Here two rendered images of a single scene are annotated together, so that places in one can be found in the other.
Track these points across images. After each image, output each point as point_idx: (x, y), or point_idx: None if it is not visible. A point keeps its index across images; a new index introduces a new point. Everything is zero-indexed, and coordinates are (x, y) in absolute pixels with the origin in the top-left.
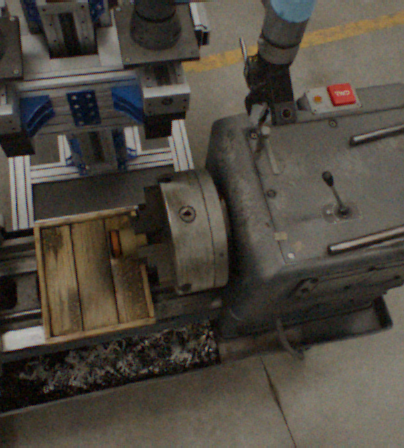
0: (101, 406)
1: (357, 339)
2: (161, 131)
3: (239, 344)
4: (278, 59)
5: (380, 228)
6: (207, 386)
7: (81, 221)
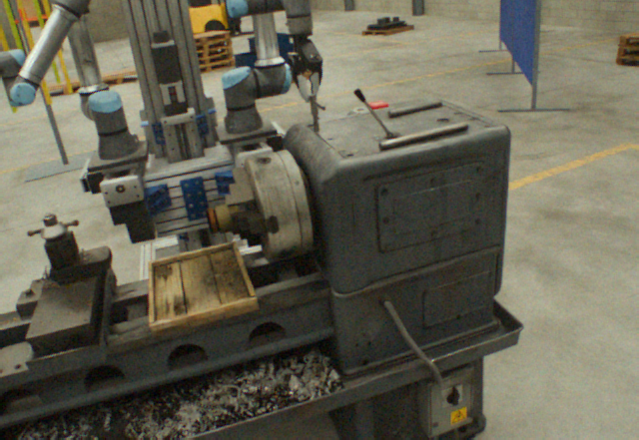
0: None
1: (528, 429)
2: None
3: (366, 379)
4: (299, 27)
5: None
6: None
7: (189, 257)
